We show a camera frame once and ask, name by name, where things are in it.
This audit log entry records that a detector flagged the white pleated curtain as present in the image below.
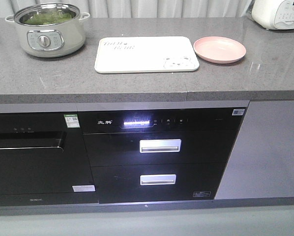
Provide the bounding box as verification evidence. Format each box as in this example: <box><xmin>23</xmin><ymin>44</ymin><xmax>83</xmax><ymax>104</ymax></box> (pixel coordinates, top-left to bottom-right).
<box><xmin>0</xmin><ymin>0</ymin><xmax>258</xmax><ymax>18</ymax></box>

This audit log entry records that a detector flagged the white rice cooker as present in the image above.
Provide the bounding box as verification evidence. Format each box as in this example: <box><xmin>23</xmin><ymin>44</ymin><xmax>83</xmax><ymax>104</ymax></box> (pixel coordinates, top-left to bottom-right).
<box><xmin>251</xmin><ymin>0</ymin><xmax>294</xmax><ymax>30</ymax></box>

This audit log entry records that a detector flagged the black drawer sterilizer cabinet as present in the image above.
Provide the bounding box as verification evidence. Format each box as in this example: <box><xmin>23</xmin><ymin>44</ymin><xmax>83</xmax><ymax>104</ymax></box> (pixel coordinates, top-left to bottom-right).
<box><xmin>78</xmin><ymin>108</ymin><xmax>244</xmax><ymax>204</ymax></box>

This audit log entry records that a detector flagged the pink round plate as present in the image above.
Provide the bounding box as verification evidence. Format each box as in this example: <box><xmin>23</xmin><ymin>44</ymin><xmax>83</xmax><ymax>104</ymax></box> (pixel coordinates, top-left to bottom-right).
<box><xmin>193</xmin><ymin>36</ymin><xmax>246</xmax><ymax>64</ymax></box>

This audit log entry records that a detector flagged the cream bear serving tray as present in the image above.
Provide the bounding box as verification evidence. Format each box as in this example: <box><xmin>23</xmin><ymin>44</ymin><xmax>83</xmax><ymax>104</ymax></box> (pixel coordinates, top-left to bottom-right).
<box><xmin>94</xmin><ymin>36</ymin><xmax>199</xmax><ymax>74</ymax></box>

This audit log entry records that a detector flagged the pale green electric pot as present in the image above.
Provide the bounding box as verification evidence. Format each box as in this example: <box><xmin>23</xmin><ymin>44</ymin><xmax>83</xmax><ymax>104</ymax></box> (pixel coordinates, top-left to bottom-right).
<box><xmin>5</xmin><ymin>2</ymin><xmax>90</xmax><ymax>58</ymax></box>

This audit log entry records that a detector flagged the grey cabinet door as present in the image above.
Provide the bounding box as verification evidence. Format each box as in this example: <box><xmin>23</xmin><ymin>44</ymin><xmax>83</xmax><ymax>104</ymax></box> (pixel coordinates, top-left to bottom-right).
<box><xmin>215</xmin><ymin>101</ymin><xmax>294</xmax><ymax>199</ymax></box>

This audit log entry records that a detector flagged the green lettuce leaf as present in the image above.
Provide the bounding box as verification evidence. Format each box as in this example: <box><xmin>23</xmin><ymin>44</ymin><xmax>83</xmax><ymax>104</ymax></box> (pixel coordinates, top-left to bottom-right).
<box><xmin>22</xmin><ymin>10</ymin><xmax>74</xmax><ymax>25</ymax></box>

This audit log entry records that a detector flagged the black built-in dishwasher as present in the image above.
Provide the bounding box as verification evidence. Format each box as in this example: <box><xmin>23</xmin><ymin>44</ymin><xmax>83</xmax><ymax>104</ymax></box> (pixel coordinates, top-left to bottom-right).
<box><xmin>0</xmin><ymin>112</ymin><xmax>98</xmax><ymax>207</ymax></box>

